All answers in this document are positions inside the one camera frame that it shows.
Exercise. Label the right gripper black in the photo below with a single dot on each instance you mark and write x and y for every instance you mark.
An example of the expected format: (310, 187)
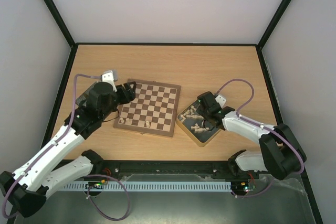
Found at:
(207, 102)

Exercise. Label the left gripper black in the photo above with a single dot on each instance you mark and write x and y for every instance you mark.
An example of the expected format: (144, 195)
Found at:
(127, 95)

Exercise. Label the light chess pawn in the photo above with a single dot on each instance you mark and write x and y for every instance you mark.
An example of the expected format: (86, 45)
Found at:
(128, 121)

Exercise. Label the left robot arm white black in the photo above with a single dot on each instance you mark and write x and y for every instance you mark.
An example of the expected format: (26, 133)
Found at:
(28, 187)

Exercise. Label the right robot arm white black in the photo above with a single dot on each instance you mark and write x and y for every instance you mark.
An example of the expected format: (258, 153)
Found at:
(280, 153)

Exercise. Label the gold tin with light pieces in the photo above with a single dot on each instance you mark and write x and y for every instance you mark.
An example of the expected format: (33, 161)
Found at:
(195, 126)

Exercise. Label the wooden chess board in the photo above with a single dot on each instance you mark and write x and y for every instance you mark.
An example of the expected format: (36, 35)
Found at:
(155, 102)

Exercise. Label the silver tin with dark pieces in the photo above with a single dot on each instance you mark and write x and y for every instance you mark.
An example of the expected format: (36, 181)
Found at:
(83, 97)

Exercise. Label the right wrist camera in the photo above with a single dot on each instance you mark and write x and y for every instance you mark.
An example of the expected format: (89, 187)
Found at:
(220, 99)

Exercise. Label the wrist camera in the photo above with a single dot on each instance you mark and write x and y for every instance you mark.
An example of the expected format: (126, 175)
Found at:
(220, 99)
(109, 76)

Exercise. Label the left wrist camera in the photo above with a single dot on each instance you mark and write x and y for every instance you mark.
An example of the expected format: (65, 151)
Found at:
(109, 76)

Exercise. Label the black aluminium frame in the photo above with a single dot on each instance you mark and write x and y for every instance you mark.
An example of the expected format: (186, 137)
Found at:
(74, 46)

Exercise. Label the light blue cable duct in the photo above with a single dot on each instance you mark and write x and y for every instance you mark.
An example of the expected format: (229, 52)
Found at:
(165, 187)

